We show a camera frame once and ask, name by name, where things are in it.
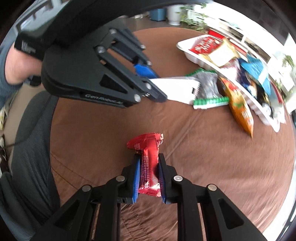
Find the gold snack packet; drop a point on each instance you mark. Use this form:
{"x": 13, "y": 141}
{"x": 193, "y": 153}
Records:
{"x": 223, "y": 54}

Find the white ribbed planter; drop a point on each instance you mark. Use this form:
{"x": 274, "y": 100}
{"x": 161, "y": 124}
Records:
{"x": 174, "y": 14}

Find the black snack packet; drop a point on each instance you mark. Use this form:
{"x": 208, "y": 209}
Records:
{"x": 263, "y": 100}

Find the pink cartoon snack bag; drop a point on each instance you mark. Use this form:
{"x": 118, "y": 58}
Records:
{"x": 276, "y": 104}

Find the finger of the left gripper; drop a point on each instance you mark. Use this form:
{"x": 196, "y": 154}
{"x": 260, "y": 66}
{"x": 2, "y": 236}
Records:
{"x": 120, "y": 40}
{"x": 93, "y": 74}

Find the white clear snack packet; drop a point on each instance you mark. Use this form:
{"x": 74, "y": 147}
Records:
{"x": 180, "y": 89}

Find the trailing pothos plant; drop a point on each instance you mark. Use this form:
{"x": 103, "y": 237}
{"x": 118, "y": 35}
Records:
{"x": 190, "y": 19}

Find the white plastic tray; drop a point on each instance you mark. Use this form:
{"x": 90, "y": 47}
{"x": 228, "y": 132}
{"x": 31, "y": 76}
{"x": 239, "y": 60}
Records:
{"x": 185, "y": 46}

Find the dark red snack packet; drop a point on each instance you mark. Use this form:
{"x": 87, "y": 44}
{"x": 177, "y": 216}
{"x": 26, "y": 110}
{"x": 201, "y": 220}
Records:
{"x": 231, "y": 69}

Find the left red storage box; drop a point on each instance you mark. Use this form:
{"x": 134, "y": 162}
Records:
{"x": 216, "y": 34}

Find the red Mylikes snack bag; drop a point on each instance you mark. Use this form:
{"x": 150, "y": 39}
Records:
{"x": 206, "y": 45}

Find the blue bread snack packet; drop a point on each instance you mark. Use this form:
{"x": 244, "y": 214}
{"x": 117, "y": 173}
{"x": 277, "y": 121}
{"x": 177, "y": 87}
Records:
{"x": 248, "y": 83}

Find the blue planter left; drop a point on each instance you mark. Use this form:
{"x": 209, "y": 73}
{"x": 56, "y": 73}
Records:
{"x": 158, "y": 15}

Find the white tv cabinet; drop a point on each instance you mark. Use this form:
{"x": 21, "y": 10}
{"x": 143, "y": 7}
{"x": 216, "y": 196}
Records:
{"x": 263, "y": 43}

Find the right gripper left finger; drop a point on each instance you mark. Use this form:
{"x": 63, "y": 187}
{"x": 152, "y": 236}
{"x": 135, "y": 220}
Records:
{"x": 93, "y": 213}

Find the small red snack packet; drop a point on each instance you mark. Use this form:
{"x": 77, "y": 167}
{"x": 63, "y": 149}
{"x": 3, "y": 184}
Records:
{"x": 147, "y": 145}

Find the orange cartoon snack packet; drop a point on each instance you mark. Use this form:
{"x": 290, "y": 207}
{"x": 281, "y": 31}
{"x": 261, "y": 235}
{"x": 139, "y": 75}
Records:
{"x": 238, "y": 106}

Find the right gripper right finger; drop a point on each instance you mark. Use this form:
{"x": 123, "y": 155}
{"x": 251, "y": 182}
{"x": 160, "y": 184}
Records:
{"x": 204, "y": 213}

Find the green sunflower seed packet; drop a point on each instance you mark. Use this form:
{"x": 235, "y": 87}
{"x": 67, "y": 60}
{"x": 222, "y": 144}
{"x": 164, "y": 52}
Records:
{"x": 208, "y": 95}

